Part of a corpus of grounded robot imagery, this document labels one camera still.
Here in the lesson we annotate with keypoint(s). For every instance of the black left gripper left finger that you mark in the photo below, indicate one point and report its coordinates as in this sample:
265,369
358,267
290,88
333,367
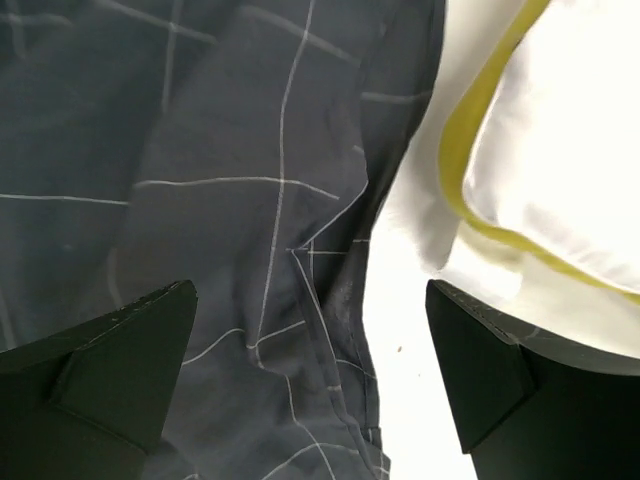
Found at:
90,402

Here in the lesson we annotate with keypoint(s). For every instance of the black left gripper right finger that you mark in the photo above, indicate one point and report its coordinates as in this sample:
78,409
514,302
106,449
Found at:
529,404

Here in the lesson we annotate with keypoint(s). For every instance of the white pillow with yellow piping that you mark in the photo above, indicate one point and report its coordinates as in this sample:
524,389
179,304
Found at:
521,187

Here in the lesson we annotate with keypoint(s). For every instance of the dark grey checked pillowcase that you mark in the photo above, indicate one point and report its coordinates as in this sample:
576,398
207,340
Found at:
245,146

